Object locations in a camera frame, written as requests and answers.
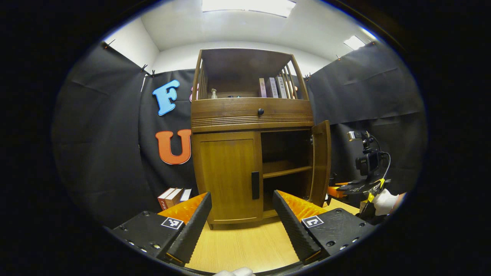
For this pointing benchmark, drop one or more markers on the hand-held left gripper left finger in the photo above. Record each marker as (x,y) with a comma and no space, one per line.
(191,230)

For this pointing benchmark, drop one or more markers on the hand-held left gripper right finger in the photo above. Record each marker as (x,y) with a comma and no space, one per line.
(293,230)

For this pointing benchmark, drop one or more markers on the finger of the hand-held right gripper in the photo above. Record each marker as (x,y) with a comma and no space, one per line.
(334,191)
(342,183)

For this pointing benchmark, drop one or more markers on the wooden shoe cabinet door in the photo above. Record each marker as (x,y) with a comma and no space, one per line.
(321,161)
(226,172)

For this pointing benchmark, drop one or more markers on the brown wooden shoe cabinet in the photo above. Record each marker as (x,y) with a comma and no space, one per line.
(249,115)

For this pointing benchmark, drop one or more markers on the wooden inner cabinet shelf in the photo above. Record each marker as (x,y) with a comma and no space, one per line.
(284,169)

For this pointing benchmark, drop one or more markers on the blue book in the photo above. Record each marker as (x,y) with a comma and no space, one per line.
(186,194)

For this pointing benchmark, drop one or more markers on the red and white book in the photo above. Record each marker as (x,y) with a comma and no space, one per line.
(164,199)

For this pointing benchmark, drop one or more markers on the white upright book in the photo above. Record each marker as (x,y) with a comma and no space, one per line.
(281,87)

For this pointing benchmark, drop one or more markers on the grey upright book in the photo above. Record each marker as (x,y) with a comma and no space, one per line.
(272,88)

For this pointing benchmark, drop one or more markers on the black backdrop cloth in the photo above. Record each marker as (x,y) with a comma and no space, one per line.
(107,145)

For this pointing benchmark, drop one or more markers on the small ceiling light panel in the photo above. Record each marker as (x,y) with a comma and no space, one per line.
(354,42)

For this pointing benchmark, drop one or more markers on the pink upright book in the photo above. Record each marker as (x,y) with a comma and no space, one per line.
(262,88)

